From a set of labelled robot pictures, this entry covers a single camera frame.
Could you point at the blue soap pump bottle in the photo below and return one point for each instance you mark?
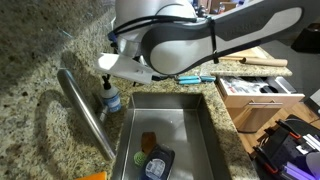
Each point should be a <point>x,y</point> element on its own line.
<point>110,95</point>

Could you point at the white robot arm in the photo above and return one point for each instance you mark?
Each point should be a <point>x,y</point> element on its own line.
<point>174,37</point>

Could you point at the stainless steel sink basin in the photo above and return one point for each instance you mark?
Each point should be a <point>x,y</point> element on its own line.
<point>181,122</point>

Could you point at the dark blue detergent bottle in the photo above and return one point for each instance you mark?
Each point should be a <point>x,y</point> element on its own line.
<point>158,164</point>

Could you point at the brown sponge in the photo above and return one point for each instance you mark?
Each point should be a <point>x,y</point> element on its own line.
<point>148,141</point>

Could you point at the green scrubber ball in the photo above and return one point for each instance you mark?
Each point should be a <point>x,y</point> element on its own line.
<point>139,158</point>

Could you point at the steel kitchen faucet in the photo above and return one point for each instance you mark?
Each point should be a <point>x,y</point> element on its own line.
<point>89,121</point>

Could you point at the wooden rolling pin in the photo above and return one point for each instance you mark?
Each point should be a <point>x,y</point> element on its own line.
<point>259,61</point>

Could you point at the orange sponge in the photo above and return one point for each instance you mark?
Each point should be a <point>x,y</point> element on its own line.
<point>96,176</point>

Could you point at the wooden cutting board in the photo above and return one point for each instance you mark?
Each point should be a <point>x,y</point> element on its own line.
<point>250,53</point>

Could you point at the orange black clamp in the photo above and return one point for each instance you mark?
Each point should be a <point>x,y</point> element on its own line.
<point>286,126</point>
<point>264,159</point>

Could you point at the teal handled scissors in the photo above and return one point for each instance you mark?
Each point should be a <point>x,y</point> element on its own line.
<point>187,80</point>

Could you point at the wooden drawer with handle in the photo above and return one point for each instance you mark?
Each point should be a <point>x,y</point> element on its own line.
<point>253,101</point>

